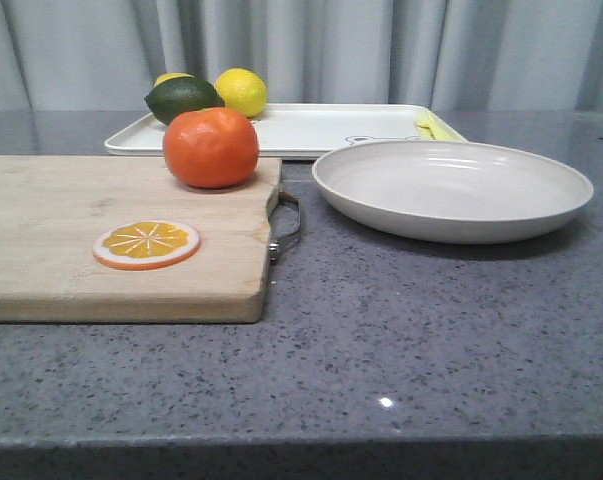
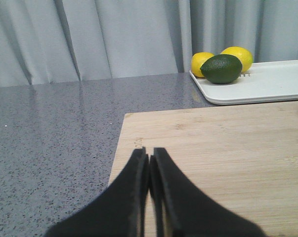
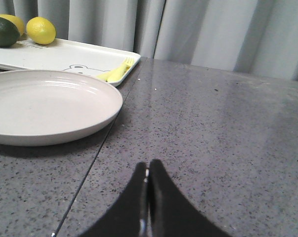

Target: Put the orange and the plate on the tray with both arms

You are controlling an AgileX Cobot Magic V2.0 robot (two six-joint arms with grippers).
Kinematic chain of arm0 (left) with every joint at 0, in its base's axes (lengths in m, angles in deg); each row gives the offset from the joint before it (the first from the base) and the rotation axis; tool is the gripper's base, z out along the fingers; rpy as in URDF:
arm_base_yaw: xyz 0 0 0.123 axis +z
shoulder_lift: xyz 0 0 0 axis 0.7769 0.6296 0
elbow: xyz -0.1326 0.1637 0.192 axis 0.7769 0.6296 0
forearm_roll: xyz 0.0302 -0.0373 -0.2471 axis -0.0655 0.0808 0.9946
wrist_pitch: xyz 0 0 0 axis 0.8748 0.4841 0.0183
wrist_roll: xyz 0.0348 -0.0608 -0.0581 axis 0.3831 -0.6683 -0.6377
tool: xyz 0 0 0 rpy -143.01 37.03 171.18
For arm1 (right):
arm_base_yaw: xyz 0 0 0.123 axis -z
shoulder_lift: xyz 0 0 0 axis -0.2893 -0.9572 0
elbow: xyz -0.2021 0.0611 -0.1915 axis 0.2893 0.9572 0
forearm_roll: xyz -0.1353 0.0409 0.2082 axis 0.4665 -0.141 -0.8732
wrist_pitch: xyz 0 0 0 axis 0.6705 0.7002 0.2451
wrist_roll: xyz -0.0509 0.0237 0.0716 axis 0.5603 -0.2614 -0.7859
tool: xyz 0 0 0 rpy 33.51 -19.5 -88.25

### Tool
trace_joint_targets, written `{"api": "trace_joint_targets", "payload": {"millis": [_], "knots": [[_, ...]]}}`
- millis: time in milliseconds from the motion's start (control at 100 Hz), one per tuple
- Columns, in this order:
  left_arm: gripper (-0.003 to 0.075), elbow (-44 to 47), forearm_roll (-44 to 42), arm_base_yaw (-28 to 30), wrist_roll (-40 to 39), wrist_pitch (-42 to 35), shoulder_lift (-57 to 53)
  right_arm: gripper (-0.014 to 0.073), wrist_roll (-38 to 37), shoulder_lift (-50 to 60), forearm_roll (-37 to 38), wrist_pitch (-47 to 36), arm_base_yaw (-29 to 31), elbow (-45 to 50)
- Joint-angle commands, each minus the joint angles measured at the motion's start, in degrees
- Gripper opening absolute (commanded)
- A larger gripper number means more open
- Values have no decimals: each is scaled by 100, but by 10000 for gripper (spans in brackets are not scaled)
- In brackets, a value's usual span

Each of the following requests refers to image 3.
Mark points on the beige round plate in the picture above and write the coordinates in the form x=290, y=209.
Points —
x=40, y=108

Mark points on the yellow plastic fork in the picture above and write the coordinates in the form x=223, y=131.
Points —
x=118, y=73

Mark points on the yellow plastic spoon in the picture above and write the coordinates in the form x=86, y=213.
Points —
x=104, y=76

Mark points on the yellow lemon back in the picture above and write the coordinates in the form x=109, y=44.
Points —
x=17, y=21

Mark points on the grey curtain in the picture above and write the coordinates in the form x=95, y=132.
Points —
x=258, y=37

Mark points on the green lime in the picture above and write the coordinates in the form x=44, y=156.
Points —
x=9, y=33

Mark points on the white rectangular tray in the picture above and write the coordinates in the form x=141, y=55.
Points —
x=65, y=55

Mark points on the yellow lemon front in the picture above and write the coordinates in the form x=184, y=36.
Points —
x=41, y=30

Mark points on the yellow lemon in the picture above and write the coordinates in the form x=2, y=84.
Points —
x=17, y=21
x=41, y=30

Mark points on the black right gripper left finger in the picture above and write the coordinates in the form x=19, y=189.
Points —
x=127, y=217

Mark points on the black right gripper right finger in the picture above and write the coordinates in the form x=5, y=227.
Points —
x=172, y=215

